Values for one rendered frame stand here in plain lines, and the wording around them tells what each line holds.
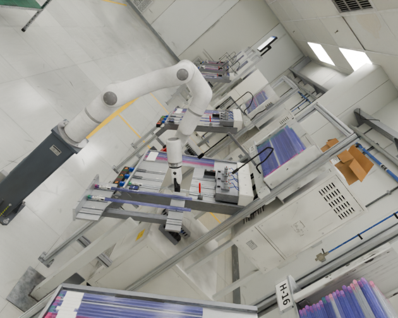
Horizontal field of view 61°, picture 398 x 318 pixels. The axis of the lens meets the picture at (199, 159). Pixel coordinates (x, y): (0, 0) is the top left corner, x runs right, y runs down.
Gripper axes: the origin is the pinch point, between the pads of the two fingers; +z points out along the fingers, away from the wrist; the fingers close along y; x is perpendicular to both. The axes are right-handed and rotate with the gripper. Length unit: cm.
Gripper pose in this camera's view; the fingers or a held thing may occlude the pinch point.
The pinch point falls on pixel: (177, 189)
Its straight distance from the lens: 202.2
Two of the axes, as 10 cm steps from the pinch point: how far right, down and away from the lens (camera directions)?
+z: 0.5, 9.3, 3.6
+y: 0.7, -3.6, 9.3
